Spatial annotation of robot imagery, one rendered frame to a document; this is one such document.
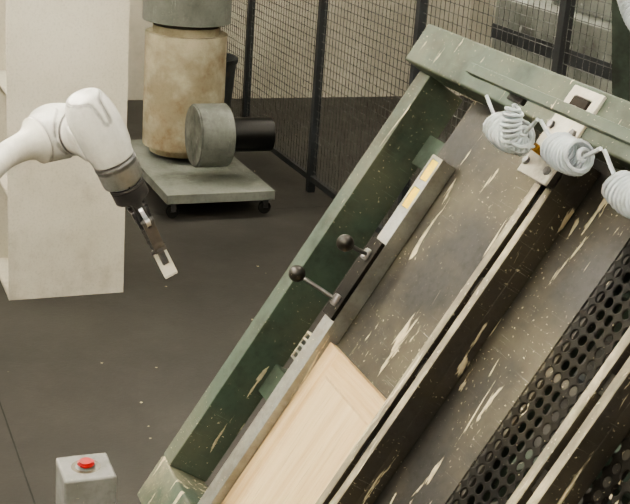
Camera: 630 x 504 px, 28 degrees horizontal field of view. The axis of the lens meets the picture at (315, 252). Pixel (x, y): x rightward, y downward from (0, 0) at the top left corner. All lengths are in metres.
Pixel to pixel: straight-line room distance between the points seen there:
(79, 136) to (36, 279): 3.91
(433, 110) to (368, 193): 0.24
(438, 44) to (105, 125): 0.79
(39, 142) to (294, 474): 0.86
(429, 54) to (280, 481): 1.00
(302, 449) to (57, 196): 3.83
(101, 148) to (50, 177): 3.73
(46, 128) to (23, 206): 3.66
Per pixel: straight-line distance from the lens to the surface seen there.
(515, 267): 2.34
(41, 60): 6.14
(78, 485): 2.93
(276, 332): 2.96
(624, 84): 3.19
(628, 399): 2.01
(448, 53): 2.80
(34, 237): 6.36
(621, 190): 1.98
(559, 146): 2.13
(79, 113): 2.54
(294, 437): 2.70
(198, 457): 3.04
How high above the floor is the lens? 2.37
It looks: 19 degrees down
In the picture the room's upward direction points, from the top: 4 degrees clockwise
